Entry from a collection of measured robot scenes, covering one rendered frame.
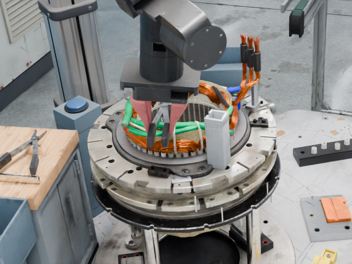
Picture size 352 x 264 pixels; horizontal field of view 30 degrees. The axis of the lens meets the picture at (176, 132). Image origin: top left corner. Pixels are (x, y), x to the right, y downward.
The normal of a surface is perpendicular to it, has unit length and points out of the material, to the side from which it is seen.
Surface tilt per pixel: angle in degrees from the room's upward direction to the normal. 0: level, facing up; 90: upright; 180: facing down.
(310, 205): 0
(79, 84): 90
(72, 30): 90
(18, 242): 90
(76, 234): 90
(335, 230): 0
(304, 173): 0
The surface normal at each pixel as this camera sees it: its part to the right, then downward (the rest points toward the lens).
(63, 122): -0.69, 0.45
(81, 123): 0.72, 0.33
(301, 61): -0.08, -0.83
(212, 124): -0.40, 0.53
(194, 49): 0.53, 0.50
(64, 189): 0.97, 0.05
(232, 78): -0.07, 0.55
